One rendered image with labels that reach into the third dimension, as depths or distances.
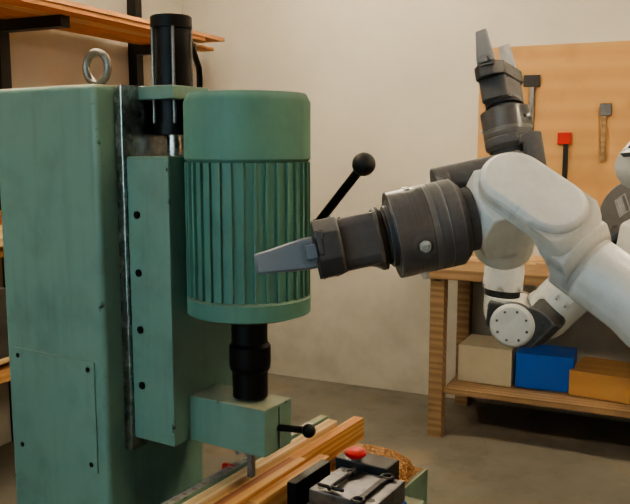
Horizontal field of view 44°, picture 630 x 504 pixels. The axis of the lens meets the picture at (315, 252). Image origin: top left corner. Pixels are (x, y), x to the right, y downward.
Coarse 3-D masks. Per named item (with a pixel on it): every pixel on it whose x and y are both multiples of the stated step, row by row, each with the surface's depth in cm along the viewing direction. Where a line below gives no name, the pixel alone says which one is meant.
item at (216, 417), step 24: (216, 384) 121; (192, 408) 116; (216, 408) 113; (240, 408) 111; (264, 408) 110; (288, 408) 114; (192, 432) 116; (216, 432) 114; (240, 432) 111; (264, 432) 109; (288, 432) 114; (264, 456) 110
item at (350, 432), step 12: (348, 420) 142; (360, 420) 143; (336, 432) 136; (348, 432) 139; (360, 432) 143; (312, 444) 131; (324, 444) 132; (336, 444) 135; (348, 444) 139; (288, 456) 126; (300, 456) 126; (312, 456) 129; (228, 492) 113
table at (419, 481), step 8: (424, 472) 130; (408, 480) 126; (416, 480) 127; (424, 480) 130; (408, 488) 124; (416, 488) 127; (424, 488) 130; (408, 496) 125; (416, 496) 127; (424, 496) 130
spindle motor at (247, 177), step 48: (192, 96) 103; (240, 96) 100; (288, 96) 102; (192, 144) 104; (240, 144) 100; (288, 144) 103; (192, 192) 105; (240, 192) 102; (288, 192) 104; (192, 240) 107; (240, 240) 103; (288, 240) 104; (192, 288) 108; (240, 288) 103; (288, 288) 105
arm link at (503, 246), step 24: (432, 168) 82; (456, 168) 81; (480, 168) 80; (432, 192) 76; (456, 192) 76; (456, 216) 75; (480, 216) 76; (456, 240) 75; (480, 240) 77; (504, 240) 78; (528, 240) 79; (456, 264) 78; (504, 264) 81
